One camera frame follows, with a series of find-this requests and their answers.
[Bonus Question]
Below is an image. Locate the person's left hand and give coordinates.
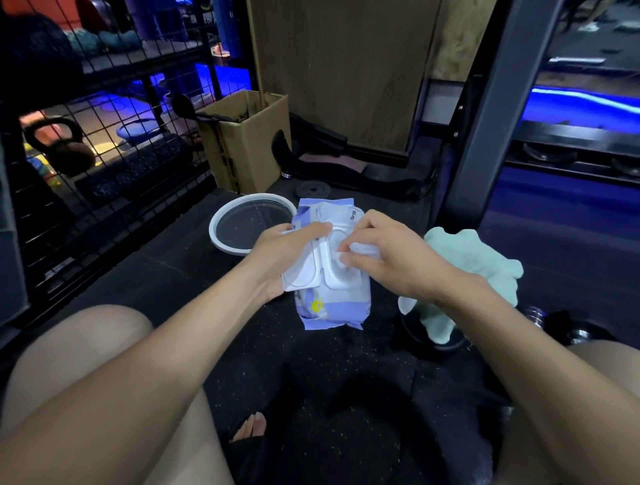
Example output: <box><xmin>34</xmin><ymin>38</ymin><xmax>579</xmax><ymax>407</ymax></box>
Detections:
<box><xmin>245</xmin><ymin>221</ymin><xmax>333</xmax><ymax>300</ymax></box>

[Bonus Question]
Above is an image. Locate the person's right hand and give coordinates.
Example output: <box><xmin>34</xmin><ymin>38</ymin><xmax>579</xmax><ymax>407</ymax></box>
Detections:
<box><xmin>339</xmin><ymin>209</ymin><xmax>463</xmax><ymax>306</ymax></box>

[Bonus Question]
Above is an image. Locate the white blue wet wipes pack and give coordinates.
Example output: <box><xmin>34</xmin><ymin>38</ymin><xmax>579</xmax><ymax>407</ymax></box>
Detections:
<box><xmin>281</xmin><ymin>197</ymin><xmax>373</xmax><ymax>332</ymax></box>

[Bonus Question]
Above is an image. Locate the small chrome dumbbell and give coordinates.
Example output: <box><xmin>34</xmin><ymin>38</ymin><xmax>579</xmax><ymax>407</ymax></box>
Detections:
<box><xmin>522</xmin><ymin>305</ymin><xmax>550</xmax><ymax>332</ymax></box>

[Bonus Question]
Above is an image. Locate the black headed chrome handle dumbbell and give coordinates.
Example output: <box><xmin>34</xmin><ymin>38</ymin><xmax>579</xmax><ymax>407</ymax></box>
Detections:
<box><xmin>545</xmin><ymin>310</ymin><xmax>619</xmax><ymax>348</ymax></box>

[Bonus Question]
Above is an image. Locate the person's right forearm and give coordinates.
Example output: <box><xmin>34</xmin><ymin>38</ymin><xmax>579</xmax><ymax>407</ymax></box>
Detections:
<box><xmin>437</xmin><ymin>274</ymin><xmax>640</xmax><ymax>485</ymax></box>

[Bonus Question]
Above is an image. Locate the person's left forearm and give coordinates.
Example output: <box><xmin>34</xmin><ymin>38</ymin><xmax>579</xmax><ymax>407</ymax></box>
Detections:
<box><xmin>0</xmin><ymin>262</ymin><xmax>283</xmax><ymax>485</ymax></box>

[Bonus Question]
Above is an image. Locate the person's left leg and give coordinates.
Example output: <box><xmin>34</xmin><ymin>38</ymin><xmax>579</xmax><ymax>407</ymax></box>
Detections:
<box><xmin>0</xmin><ymin>305</ymin><xmax>236</xmax><ymax>485</ymax></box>

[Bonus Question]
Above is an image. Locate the person's leg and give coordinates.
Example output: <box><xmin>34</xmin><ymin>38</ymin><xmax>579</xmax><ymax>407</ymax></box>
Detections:
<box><xmin>0</xmin><ymin>305</ymin><xmax>236</xmax><ymax>485</ymax></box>
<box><xmin>499</xmin><ymin>340</ymin><xmax>640</xmax><ymax>485</ymax></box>

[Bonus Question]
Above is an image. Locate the person's right leg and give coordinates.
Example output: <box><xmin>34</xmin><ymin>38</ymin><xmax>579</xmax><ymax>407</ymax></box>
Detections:
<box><xmin>499</xmin><ymin>340</ymin><xmax>640</xmax><ymax>485</ymax></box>

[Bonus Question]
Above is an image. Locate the white rimmed basin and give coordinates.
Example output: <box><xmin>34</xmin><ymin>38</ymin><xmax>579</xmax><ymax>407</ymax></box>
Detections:
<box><xmin>208</xmin><ymin>193</ymin><xmax>299</xmax><ymax>256</ymax></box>

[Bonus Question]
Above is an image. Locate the small black weight plate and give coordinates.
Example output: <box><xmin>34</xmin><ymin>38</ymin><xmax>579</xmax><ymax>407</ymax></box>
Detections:
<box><xmin>295</xmin><ymin>179</ymin><xmax>332</xmax><ymax>199</ymax></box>

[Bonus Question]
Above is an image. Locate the light green cloth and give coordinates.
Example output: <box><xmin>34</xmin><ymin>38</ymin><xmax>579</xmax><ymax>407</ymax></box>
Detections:
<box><xmin>398</xmin><ymin>227</ymin><xmax>525</xmax><ymax>346</ymax></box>

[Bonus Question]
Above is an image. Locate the black padded bench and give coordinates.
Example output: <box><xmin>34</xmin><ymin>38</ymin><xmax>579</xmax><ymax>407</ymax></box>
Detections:
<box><xmin>271</xmin><ymin>112</ymin><xmax>441</xmax><ymax>201</ymax></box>

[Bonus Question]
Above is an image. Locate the brown cardboard box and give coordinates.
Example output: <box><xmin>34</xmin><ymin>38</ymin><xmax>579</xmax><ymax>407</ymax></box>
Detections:
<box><xmin>195</xmin><ymin>89</ymin><xmax>293</xmax><ymax>195</ymax></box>

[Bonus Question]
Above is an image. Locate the black speckled foam block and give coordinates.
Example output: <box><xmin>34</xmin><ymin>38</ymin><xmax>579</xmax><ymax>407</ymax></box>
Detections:
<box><xmin>75</xmin><ymin>135</ymin><xmax>193</xmax><ymax>203</ymax></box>

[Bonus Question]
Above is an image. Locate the blue disc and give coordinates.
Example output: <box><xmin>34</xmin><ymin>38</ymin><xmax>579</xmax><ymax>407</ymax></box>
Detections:
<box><xmin>115</xmin><ymin>119</ymin><xmax>162</xmax><ymax>143</ymax></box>

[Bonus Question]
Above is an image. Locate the dark metal rack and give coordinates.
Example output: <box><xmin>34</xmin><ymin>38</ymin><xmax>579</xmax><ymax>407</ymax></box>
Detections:
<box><xmin>505</xmin><ymin>122</ymin><xmax>640</xmax><ymax>183</ymax></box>

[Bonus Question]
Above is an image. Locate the black left sandal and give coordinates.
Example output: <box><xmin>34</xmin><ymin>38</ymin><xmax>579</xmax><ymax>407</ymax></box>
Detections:
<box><xmin>222</xmin><ymin>429</ymin><xmax>273</xmax><ymax>485</ymax></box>

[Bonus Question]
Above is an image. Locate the black kettlebell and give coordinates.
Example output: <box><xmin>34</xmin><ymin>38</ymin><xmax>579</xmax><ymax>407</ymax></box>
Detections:
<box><xmin>23</xmin><ymin>117</ymin><xmax>96</xmax><ymax>177</ymax></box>

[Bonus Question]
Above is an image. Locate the large black ball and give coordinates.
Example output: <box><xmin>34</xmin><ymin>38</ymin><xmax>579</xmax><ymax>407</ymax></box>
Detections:
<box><xmin>0</xmin><ymin>12</ymin><xmax>86</xmax><ymax>109</ymax></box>

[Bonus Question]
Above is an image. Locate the black strap handle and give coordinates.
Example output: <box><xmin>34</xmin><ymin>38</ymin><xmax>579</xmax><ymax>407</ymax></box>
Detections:
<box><xmin>171</xmin><ymin>93</ymin><xmax>233</xmax><ymax>123</ymax></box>

